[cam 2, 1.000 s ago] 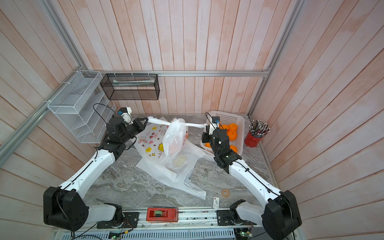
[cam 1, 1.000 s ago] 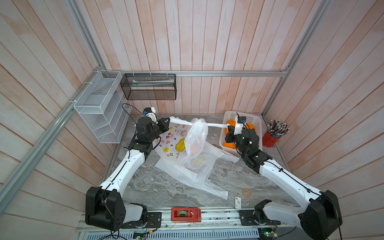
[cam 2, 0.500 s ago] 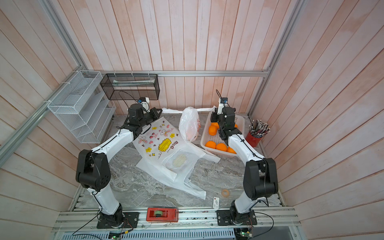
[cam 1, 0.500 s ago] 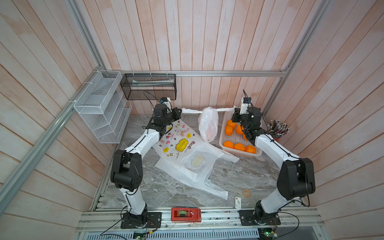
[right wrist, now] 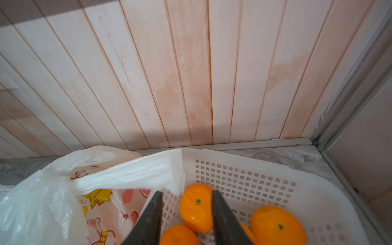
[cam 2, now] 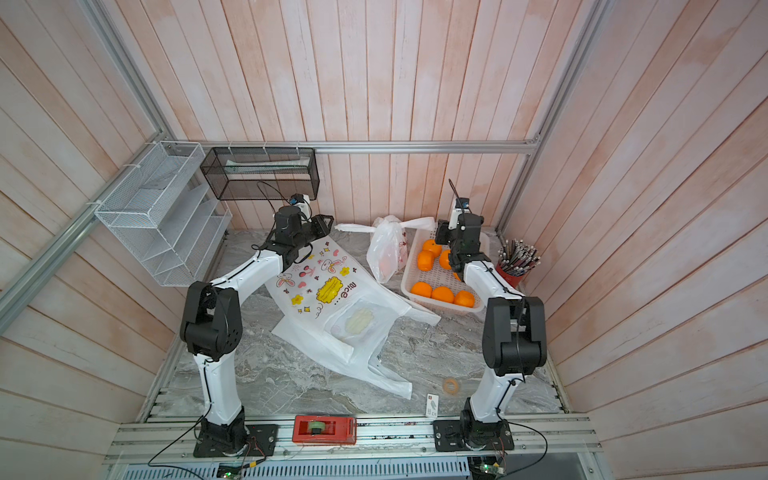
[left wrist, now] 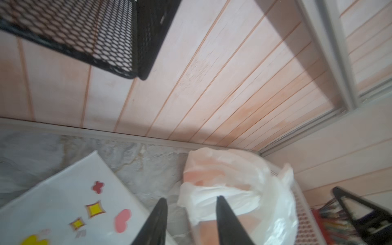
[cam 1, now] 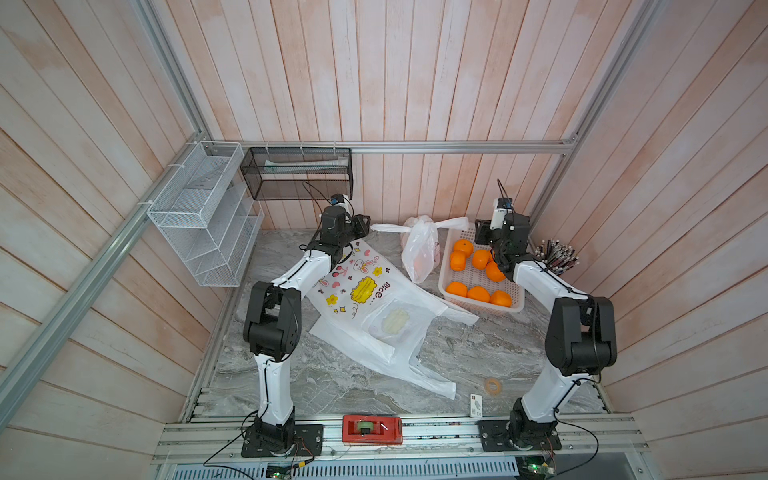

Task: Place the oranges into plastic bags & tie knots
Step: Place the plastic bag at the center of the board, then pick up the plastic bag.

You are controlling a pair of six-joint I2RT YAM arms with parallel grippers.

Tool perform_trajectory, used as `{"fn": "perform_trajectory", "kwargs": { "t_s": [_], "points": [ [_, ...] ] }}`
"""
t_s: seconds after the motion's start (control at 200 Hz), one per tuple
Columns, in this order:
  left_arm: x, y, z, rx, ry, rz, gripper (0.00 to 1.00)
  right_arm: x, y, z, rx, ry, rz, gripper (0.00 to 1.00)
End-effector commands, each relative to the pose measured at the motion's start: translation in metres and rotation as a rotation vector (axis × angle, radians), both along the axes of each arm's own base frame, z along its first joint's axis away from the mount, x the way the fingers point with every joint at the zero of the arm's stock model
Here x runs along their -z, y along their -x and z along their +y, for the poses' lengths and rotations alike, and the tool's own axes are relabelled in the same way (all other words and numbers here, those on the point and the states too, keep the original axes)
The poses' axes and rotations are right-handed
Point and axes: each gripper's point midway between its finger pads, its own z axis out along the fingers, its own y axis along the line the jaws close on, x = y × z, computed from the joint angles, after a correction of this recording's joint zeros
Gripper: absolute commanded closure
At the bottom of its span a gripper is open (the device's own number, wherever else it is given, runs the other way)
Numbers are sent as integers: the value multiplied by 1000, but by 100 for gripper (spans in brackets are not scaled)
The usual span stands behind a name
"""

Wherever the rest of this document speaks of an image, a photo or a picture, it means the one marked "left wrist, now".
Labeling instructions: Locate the white plastic perforated basket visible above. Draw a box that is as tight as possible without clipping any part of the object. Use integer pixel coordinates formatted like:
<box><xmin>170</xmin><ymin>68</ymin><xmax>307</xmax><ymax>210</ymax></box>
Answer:
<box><xmin>266</xmin><ymin>160</ymin><xmax>327</xmax><ymax>245</ymax></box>

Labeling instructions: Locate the red metal pencil bucket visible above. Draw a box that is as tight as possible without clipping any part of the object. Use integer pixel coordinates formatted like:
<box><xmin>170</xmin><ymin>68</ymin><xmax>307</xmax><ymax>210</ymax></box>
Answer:
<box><xmin>311</xmin><ymin>209</ymin><xmax>334</xmax><ymax>245</ymax></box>

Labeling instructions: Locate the black wire mesh basket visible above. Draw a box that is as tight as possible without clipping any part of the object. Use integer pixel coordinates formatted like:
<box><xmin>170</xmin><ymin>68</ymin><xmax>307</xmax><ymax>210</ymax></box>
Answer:
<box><xmin>1</xmin><ymin>0</ymin><xmax>180</xmax><ymax>80</ymax></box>

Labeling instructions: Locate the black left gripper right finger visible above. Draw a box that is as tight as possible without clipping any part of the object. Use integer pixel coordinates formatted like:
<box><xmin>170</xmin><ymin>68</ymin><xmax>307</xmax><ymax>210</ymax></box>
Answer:
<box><xmin>216</xmin><ymin>196</ymin><xmax>254</xmax><ymax>245</ymax></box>

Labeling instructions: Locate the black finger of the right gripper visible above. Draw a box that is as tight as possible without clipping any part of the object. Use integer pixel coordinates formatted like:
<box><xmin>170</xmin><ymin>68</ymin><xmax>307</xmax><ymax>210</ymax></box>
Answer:
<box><xmin>332</xmin><ymin>187</ymin><xmax>392</xmax><ymax>245</ymax></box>

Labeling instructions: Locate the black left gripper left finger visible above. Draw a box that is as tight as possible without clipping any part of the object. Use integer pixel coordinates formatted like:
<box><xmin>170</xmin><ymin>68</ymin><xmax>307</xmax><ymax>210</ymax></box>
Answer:
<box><xmin>131</xmin><ymin>198</ymin><xmax>168</xmax><ymax>245</ymax></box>

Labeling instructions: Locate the white printed plastic bag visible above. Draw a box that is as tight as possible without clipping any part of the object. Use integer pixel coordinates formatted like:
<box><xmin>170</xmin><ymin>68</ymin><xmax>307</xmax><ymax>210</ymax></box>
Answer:
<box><xmin>177</xmin><ymin>148</ymin><xmax>299</xmax><ymax>245</ymax></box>

